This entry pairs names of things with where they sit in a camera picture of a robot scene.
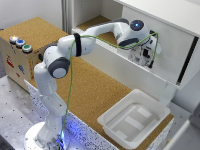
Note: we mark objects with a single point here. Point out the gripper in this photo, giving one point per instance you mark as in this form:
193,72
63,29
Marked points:
140,54

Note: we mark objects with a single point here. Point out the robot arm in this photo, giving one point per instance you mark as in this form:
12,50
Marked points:
50,83

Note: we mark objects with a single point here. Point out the white cabinet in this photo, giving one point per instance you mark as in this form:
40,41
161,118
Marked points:
110,20

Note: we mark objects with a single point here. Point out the white plastic box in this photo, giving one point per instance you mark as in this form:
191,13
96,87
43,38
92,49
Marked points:
133,118

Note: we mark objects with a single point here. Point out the green button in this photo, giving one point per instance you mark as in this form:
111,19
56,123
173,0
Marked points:
26,48

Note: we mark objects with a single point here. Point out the blue button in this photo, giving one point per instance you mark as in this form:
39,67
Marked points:
20,42

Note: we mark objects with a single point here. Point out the red button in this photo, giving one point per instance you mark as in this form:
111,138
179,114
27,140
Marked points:
13,39

